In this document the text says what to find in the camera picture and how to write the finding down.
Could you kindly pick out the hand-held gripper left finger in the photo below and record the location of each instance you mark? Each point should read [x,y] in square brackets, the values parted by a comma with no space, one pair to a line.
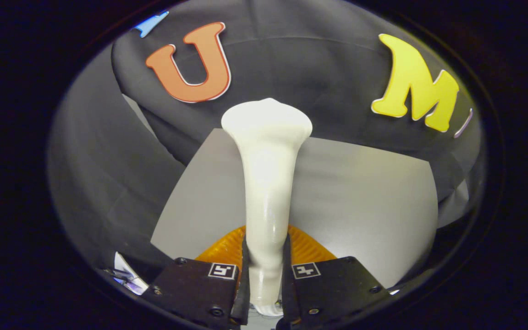
[190,288]

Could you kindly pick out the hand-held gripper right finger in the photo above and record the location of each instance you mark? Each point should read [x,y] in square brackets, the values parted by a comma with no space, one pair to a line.
[337,288]

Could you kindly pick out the white garment steamer head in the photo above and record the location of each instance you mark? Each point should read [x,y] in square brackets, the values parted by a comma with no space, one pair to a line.
[266,183]

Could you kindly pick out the white and blue sheet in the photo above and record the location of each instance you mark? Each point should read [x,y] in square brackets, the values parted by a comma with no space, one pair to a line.
[129,275]

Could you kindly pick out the grey cabinet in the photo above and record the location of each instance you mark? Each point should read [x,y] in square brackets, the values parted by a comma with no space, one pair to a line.
[360,206]

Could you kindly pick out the black backdrop cloth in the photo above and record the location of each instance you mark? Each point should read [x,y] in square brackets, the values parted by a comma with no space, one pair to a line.
[300,68]

